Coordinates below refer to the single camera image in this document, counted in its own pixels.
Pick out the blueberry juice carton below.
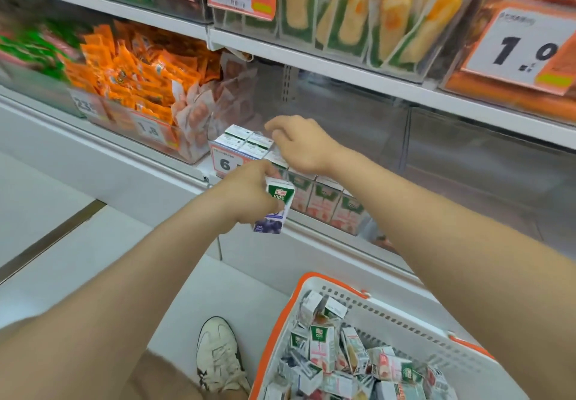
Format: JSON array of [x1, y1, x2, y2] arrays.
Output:
[[253, 178, 296, 235]]

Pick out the row of yellow food packs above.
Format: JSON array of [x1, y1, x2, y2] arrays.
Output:
[[281, 0, 478, 72]]

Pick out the heap of green red packets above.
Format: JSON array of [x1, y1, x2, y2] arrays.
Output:
[[0, 19, 86, 83]]

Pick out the person's left white shoe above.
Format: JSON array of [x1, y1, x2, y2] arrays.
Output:
[[196, 316, 252, 396]]

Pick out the person's right forearm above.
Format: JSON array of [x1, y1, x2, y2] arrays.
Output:
[[331, 147, 576, 400]]

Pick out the heap of orange snack packets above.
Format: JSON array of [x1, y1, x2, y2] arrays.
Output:
[[62, 20, 222, 126]]

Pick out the bin of juice cartons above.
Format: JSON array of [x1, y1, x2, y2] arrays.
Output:
[[211, 124, 373, 237]]

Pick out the person's left hand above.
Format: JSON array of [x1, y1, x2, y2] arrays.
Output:
[[209, 159, 286, 235]]

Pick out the person's left leg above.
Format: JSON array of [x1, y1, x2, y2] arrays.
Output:
[[119, 350, 248, 400]]

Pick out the pile of small juice cartons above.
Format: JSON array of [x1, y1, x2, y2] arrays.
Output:
[[263, 290, 458, 400]]

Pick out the person's right hand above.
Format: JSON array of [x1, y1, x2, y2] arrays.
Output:
[[264, 115, 348, 179]]

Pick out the person's left forearm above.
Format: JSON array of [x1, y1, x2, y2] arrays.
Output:
[[0, 192, 235, 400]]

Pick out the stack of pink snack packets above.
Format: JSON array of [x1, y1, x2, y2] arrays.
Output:
[[173, 51, 260, 162]]

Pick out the white shopping basket orange handles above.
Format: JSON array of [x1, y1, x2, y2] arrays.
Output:
[[248, 272, 530, 400]]

